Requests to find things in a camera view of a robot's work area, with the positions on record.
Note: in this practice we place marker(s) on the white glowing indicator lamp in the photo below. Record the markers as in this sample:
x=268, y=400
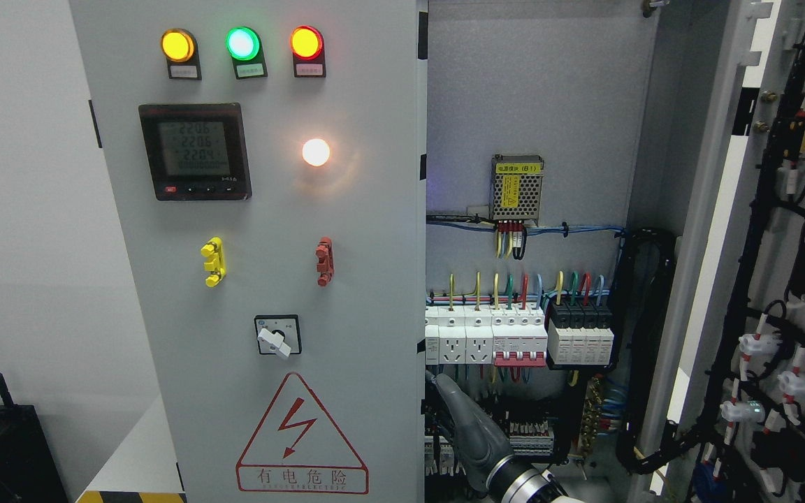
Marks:
x=316, y=152

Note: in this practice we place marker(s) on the white rotary selector switch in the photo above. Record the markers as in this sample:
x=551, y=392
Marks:
x=278, y=335

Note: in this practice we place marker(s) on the red terminal post block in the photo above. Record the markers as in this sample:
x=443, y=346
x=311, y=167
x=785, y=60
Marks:
x=324, y=266

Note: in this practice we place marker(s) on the black digital power meter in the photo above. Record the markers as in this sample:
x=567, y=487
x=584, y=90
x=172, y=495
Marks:
x=196, y=152

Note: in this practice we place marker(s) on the metal mesh power supply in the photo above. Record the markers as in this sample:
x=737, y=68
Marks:
x=516, y=187

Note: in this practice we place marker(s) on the dark grey robot right hand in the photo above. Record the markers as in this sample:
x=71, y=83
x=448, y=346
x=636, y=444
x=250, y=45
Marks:
x=478, y=441

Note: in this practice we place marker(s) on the yellow terminal post block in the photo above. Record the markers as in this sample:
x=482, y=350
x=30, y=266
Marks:
x=213, y=253

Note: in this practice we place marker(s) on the red electric hazard warning sticker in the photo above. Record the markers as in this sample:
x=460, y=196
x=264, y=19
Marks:
x=297, y=447

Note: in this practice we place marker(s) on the red indicator lamp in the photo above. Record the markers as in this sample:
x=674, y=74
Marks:
x=308, y=49

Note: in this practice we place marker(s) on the white sockets and breakers row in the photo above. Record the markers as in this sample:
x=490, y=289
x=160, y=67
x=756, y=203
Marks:
x=514, y=337

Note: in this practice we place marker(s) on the green indicator lamp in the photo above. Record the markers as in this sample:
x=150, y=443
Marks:
x=245, y=47

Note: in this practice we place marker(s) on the black box with antenna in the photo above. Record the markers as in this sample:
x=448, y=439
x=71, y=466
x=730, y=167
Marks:
x=27, y=469

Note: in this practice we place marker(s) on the black white surge protector block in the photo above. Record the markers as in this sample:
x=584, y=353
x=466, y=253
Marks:
x=578, y=335

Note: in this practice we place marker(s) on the brass ground terminal bar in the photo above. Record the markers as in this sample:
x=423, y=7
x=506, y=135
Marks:
x=591, y=415

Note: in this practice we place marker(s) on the yellow indicator lamp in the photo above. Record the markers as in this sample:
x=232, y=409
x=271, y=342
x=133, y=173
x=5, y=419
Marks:
x=181, y=52

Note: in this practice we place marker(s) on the lower relay row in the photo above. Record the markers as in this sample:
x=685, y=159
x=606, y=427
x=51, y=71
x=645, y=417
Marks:
x=529, y=432

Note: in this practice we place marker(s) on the silver white robot right arm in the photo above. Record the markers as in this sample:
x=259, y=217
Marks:
x=514, y=480

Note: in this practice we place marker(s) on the grey cabinet door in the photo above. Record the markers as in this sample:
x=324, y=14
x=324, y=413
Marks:
x=726, y=422
x=360, y=333

